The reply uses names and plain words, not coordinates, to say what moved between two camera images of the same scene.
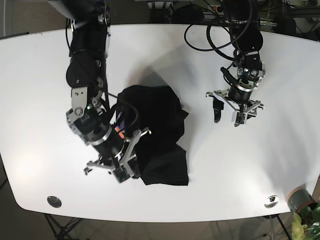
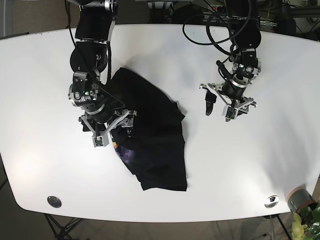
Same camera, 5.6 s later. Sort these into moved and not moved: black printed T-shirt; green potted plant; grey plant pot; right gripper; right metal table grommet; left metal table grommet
Moved: right gripper; black printed T-shirt
Not moved: green potted plant; right metal table grommet; grey plant pot; left metal table grommet
